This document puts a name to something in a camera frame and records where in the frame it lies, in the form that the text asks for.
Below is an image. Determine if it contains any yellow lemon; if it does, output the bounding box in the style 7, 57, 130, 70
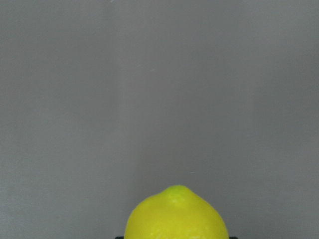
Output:
124, 185, 229, 239

